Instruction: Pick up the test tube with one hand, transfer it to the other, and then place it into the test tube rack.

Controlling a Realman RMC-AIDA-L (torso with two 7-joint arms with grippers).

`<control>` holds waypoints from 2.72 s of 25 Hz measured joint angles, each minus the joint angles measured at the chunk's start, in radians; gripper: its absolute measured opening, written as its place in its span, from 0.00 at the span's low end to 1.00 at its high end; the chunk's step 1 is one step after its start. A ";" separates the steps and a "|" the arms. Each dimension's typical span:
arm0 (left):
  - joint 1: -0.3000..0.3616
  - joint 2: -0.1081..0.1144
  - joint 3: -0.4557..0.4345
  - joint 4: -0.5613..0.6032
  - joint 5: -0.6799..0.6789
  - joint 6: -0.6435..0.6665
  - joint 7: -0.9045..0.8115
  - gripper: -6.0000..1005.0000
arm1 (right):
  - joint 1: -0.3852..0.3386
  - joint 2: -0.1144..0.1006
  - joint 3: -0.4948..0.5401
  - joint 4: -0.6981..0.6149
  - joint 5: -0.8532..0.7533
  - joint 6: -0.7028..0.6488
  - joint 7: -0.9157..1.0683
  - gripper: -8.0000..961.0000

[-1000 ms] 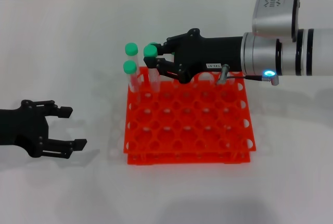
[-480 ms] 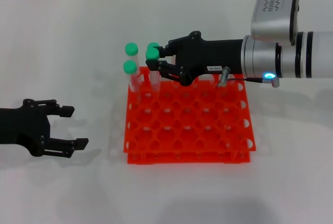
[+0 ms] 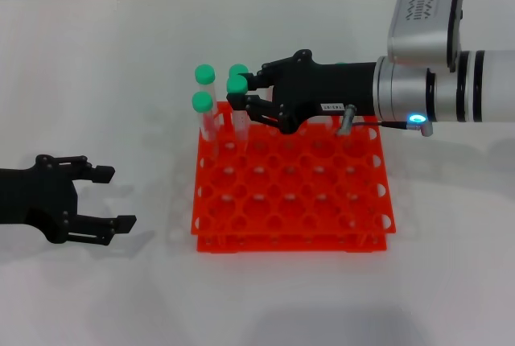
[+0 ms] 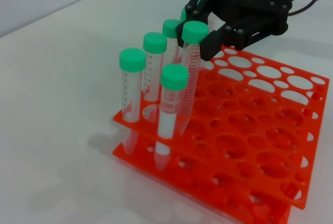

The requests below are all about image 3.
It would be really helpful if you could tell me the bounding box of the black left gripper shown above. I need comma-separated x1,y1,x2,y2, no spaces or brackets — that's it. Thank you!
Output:
0,154,138,246

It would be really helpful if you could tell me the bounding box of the right wrist cable with connector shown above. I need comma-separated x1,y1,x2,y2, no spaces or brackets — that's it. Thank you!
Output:
336,105,435,138

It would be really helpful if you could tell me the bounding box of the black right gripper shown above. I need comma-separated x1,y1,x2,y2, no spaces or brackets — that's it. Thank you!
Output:
225,49,378,135

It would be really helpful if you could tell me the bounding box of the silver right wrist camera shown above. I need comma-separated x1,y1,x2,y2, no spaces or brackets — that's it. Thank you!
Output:
386,0,466,73

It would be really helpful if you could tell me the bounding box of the orange plastic test tube rack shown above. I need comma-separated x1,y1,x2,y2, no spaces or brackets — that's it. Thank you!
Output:
189,100,398,257

